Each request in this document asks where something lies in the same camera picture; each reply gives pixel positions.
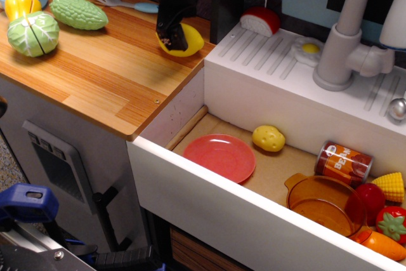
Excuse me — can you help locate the toy fried egg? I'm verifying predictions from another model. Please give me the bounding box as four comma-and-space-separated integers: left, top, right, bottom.
291, 37, 325, 68

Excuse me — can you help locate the green toy bitter gourd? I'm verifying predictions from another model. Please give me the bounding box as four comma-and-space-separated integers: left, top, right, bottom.
49, 0, 108, 30

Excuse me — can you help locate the green toy cabbage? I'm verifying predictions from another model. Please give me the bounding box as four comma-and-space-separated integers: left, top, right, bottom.
7, 11, 60, 57

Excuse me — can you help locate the yellow toy corn piece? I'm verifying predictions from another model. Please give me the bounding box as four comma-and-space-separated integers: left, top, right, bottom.
372, 172, 405, 203

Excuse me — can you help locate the silver round knob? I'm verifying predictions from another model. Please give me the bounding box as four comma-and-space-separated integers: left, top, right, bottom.
388, 98, 406, 121

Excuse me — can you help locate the grey toy oven door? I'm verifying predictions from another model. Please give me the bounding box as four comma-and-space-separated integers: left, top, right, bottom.
22, 120, 131, 252

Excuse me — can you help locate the pink plastic plate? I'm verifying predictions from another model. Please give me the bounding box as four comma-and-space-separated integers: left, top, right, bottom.
183, 134, 256, 183

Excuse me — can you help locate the yellow toy lemon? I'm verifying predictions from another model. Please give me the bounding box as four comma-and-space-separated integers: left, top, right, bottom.
159, 23, 204, 57

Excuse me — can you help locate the red toy tomato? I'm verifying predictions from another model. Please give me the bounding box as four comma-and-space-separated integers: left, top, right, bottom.
376, 206, 405, 244

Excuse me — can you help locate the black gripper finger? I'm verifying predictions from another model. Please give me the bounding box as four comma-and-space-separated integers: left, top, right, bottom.
156, 22, 188, 51

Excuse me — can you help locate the orange toy bean can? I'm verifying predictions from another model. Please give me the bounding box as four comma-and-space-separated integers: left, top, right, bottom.
314, 141, 374, 188

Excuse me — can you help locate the grey toy faucet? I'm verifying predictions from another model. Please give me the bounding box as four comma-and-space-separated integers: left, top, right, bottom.
313, 0, 395, 91

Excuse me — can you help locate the red toy apple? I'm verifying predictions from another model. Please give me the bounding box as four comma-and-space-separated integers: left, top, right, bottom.
355, 183, 386, 227

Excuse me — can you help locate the yellow toy potato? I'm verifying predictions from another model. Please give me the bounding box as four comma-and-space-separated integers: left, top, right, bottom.
252, 125, 285, 152

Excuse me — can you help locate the yellow toy bell pepper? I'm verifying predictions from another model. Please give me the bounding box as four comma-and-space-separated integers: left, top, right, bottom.
4, 0, 42, 22

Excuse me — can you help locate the transparent orange toy pot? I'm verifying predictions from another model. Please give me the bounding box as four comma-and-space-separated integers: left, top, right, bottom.
284, 173, 371, 240

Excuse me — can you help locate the grey and blue spatula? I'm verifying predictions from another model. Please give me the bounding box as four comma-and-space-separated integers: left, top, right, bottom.
97, 0, 159, 14

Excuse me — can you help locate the orange toy carrot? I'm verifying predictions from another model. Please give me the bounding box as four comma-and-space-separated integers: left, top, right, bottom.
355, 230, 405, 261

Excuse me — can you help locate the blue clamp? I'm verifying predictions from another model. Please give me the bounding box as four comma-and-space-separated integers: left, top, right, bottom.
1, 183, 59, 223

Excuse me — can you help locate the white bottle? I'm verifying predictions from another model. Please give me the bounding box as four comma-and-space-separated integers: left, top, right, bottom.
379, 0, 406, 51

